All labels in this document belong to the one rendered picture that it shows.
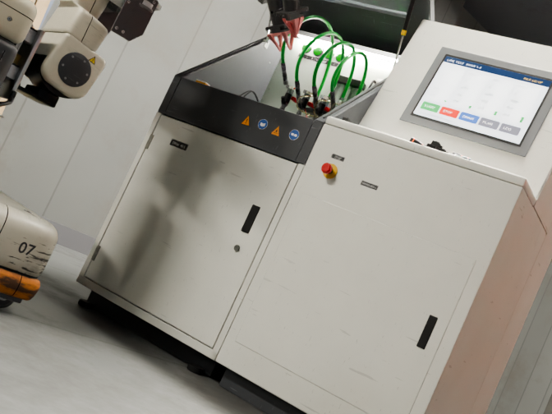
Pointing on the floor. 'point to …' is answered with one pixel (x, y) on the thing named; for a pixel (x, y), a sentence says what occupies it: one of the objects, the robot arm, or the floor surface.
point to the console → (393, 260)
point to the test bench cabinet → (160, 333)
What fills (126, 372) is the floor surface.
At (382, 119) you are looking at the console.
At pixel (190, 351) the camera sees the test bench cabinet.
